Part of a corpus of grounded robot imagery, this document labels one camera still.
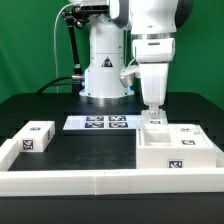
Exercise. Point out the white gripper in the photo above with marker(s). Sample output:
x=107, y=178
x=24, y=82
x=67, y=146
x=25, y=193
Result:
x=153, y=57

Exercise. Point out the white door panel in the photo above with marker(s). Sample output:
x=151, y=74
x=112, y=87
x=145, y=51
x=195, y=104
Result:
x=188, y=135
x=149, y=118

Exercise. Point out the white cabinet body box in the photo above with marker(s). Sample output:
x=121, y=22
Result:
x=155, y=150

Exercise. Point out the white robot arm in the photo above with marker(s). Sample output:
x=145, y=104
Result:
x=129, y=39

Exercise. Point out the white cabinet top block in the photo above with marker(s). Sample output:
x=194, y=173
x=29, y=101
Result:
x=35, y=136

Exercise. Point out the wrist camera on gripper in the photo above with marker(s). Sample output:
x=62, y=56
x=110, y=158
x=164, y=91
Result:
x=128, y=75

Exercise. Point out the white marker base plate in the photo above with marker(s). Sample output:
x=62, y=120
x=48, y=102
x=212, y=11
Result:
x=102, y=122

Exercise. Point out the white U-shaped frame wall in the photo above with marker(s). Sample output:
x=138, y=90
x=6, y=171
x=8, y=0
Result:
x=105, y=182

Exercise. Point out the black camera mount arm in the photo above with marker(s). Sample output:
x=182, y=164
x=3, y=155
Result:
x=75, y=36

